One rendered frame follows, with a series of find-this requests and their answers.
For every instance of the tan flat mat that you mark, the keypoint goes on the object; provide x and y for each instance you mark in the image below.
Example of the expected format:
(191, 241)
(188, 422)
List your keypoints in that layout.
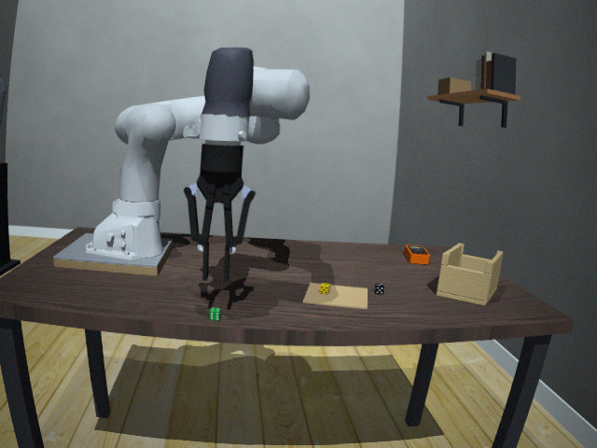
(351, 297)

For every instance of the tan wooden crate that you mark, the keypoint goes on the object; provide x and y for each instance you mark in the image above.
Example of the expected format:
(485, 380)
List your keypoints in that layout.
(475, 282)

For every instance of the orange pocket multimeter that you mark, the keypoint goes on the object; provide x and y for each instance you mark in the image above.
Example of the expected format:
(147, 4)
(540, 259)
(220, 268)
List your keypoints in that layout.
(416, 256)

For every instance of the green die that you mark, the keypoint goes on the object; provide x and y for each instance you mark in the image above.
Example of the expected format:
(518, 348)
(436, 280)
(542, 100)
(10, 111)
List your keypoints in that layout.
(215, 314)

